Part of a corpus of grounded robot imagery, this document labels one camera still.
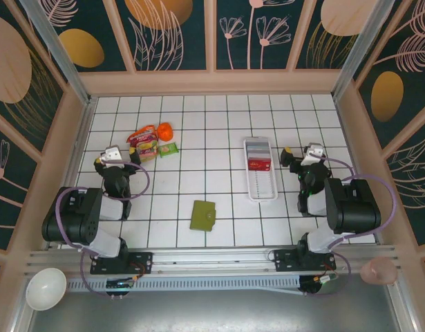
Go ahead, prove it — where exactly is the orange toy fruit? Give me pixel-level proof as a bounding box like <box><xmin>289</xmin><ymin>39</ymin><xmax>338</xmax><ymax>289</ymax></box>
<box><xmin>156</xmin><ymin>122</ymin><xmax>174</xmax><ymax>142</ymax></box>

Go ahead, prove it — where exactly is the aluminium frame post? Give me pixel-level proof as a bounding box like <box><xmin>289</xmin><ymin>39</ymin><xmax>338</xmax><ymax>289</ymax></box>
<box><xmin>330</xmin><ymin>0</ymin><xmax>397</xmax><ymax>100</ymax></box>
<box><xmin>19</xmin><ymin>0</ymin><xmax>95</xmax><ymax>104</ymax></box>

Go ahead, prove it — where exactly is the white plastic card tray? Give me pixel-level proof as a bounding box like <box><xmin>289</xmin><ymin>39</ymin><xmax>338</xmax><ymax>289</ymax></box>
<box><xmin>243</xmin><ymin>136</ymin><xmax>279</xmax><ymax>202</ymax></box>

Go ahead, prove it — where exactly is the yellow snack packet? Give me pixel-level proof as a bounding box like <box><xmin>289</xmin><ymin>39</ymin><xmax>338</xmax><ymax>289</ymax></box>
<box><xmin>131</xmin><ymin>139</ymin><xmax>160</xmax><ymax>165</ymax></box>

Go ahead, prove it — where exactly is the white bowl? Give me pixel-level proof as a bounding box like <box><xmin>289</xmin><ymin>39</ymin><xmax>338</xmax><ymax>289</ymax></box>
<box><xmin>27</xmin><ymin>268</ymin><xmax>67</xmax><ymax>311</ymax></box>

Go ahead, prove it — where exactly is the red credit card gold print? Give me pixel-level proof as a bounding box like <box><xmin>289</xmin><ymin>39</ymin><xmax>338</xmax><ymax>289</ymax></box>
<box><xmin>247</xmin><ymin>158</ymin><xmax>272</xmax><ymax>173</ymax></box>

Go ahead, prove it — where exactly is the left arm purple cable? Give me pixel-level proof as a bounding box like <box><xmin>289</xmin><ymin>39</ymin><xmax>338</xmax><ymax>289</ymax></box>
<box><xmin>55</xmin><ymin>160</ymin><xmax>151</xmax><ymax>299</ymax></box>

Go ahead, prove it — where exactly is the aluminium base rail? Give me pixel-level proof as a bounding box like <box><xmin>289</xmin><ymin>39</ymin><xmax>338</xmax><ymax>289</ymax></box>
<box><xmin>25</xmin><ymin>244</ymin><xmax>403</xmax><ymax>277</ymax></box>

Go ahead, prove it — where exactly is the green card holder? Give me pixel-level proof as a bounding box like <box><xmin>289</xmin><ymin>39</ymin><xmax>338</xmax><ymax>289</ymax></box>
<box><xmin>189</xmin><ymin>199</ymin><xmax>216</xmax><ymax>232</ymax></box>

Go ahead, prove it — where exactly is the red snack packet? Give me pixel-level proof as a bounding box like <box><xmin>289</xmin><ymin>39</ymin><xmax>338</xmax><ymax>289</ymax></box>
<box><xmin>126</xmin><ymin>124</ymin><xmax>158</xmax><ymax>143</ymax></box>

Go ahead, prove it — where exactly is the black circuit board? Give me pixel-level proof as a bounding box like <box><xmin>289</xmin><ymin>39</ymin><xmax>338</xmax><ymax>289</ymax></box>
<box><xmin>106</xmin><ymin>277</ymin><xmax>134</xmax><ymax>292</ymax></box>
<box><xmin>300</xmin><ymin>274</ymin><xmax>339</xmax><ymax>295</ymax></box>

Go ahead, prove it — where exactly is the aluminium side rail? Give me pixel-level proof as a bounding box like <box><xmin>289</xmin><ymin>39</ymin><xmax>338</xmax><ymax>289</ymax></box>
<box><xmin>45</xmin><ymin>98</ymin><xmax>97</xmax><ymax>250</ymax></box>

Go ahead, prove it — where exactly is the grey slotted cable duct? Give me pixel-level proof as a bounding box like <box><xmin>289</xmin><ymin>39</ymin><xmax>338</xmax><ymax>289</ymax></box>
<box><xmin>65</xmin><ymin>275</ymin><xmax>301</xmax><ymax>295</ymax></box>

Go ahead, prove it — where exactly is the small green packet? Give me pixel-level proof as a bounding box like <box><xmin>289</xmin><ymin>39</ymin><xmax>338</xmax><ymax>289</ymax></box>
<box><xmin>158</xmin><ymin>142</ymin><xmax>180</xmax><ymax>159</ymax></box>

